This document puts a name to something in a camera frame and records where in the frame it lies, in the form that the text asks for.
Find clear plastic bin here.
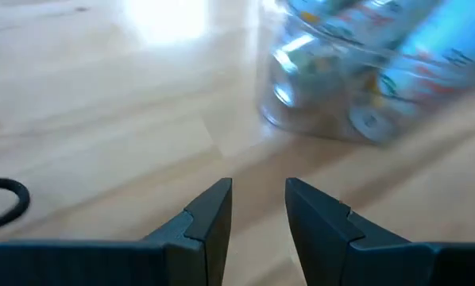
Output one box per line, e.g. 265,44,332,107
255,0,475,146

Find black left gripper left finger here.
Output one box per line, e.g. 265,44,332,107
141,177,234,286

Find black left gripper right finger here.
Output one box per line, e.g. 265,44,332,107
284,177,437,286

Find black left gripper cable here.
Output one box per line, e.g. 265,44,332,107
0,177,31,234

